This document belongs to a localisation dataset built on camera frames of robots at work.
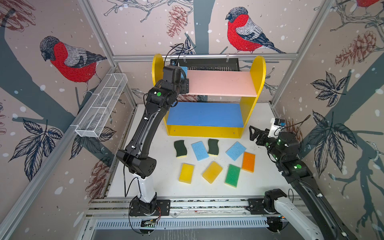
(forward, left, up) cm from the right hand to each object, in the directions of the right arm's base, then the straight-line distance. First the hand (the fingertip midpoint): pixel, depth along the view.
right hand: (256, 126), depth 74 cm
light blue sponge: (-2, +29, -25) cm, 38 cm away
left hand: (+16, +38, +18) cm, 45 cm away
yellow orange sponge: (-14, +21, -28) cm, 38 cm away
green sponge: (-16, +10, -26) cm, 32 cm away
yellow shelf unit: (+14, +20, -12) cm, 27 cm away
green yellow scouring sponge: (-1, +41, -24) cm, 48 cm away
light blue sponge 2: (0, +6, -25) cm, 26 cm away
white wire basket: (-5, +81, +5) cm, 82 cm away
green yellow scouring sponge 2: (0, +20, -25) cm, 32 cm away
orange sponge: (-8, -1, -25) cm, 26 cm away
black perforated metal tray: (+43, +25, +10) cm, 50 cm away
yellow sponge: (-15, +36, -26) cm, 48 cm away
